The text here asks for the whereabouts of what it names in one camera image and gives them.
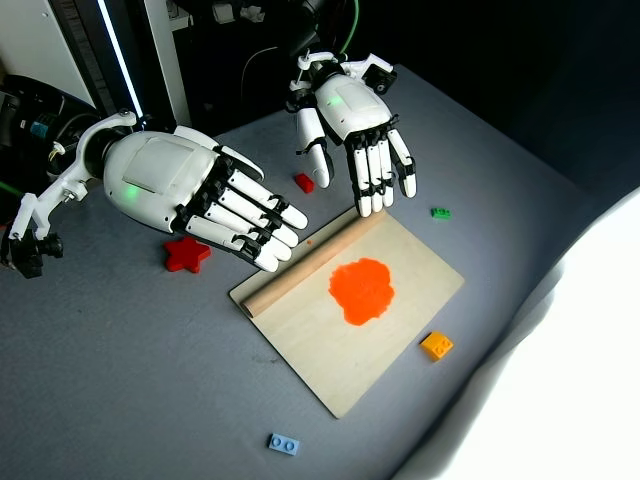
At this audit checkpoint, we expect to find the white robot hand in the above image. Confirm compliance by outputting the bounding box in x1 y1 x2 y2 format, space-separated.
294 73 419 219
101 125 310 274

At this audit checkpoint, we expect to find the wooden rolling pin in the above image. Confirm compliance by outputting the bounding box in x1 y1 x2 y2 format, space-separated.
240 212 387 317

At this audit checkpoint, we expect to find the red star block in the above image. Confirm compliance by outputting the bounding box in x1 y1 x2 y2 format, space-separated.
162 235 213 275

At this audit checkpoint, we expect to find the white column with light strip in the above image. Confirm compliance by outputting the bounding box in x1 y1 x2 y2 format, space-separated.
0 0 194 131

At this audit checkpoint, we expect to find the orange play dough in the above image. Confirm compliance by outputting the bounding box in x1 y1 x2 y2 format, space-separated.
328 257 397 327

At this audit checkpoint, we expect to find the grey table cloth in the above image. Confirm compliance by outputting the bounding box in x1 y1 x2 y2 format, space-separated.
0 63 640 480

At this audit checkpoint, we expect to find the light wooden board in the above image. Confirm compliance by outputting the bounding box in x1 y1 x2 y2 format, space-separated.
228 207 466 420

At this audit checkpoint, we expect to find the yellow toy brick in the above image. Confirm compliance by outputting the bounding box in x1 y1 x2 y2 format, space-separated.
418 330 455 363

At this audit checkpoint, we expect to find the blue toy brick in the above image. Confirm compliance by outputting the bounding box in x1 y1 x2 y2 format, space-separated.
266 432 302 457

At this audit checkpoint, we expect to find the white backdrop cloth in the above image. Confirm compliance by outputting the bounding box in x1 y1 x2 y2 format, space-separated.
389 187 640 480

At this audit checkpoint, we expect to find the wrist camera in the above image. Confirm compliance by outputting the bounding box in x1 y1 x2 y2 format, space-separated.
362 52 399 96
0 230 66 280

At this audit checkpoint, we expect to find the thin white cable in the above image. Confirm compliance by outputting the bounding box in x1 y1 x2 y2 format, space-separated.
241 45 279 101

